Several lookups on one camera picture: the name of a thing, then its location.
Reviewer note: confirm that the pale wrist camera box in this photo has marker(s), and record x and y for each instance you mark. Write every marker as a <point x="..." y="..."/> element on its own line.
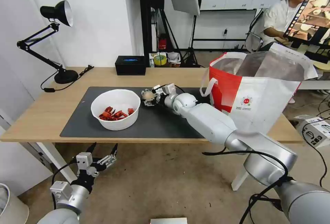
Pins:
<point x="168" y="89"/>
<point x="84" y="160"/>

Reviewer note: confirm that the grey waste bin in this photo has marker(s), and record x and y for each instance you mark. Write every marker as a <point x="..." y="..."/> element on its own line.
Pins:
<point x="13" y="208"/>

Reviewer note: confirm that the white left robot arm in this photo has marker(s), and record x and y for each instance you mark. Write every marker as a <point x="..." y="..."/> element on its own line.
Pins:
<point x="69" y="203"/>

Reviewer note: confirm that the white table leg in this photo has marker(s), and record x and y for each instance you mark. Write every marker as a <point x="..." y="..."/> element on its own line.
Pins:
<point x="239" y="179"/>
<point x="56" y="162"/>

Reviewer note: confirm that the red white takeout bag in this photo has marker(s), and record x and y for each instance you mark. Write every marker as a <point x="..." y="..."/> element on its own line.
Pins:
<point x="257" y="95"/>

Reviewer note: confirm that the red canister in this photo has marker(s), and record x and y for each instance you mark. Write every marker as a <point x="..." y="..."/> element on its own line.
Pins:
<point x="162" y="43"/>

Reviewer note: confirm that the black desk lamp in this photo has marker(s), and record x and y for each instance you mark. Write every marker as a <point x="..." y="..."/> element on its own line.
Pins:
<point x="65" y="75"/>

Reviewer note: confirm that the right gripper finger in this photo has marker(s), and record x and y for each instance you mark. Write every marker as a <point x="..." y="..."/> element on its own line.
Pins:
<point x="149" y="103"/>
<point x="156" y="89"/>

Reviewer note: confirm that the black tissue box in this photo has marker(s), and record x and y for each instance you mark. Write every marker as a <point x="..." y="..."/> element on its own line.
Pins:
<point x="130" y="66"/>

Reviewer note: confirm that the white printed cardboard box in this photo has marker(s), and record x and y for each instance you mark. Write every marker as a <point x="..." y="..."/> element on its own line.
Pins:
<point x="315" y="133"/>

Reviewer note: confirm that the white robot front shell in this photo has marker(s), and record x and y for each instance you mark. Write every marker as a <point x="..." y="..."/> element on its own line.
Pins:
<point x="168" y="221"/>

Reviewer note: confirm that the black metal rack frame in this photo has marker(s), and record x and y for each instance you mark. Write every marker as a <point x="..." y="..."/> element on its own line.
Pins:
<point x="149" y="7"/>

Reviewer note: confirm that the dark grey desk mat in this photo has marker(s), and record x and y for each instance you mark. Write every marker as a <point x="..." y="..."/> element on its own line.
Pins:
<point x="154" y="127"/>

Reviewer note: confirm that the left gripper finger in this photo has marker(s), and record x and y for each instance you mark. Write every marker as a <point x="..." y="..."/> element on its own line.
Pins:
<point x="108" y="160"/>
<point x="91" y="147"/>

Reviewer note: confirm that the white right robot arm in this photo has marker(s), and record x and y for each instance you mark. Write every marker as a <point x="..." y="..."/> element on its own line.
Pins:
<point x="211" y="121"/>

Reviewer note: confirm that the tilted computer monitor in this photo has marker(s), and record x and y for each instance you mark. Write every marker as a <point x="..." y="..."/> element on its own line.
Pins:
<point x="309" y="20"/>

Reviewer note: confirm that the yellow green tape roll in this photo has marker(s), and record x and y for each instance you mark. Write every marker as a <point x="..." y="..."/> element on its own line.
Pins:
<point x="160" y="60"/>

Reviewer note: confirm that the grey office chair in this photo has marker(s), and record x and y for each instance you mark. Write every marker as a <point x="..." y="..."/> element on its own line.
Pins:
<point x="254" y="41"/>

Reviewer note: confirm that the white round bowl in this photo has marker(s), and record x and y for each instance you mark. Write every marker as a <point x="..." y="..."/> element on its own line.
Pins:
<point x="116" y="124"/>

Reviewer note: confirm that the black light stand tripod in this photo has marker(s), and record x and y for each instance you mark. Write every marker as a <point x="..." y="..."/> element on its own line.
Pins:
<point x="190" y="54"/>

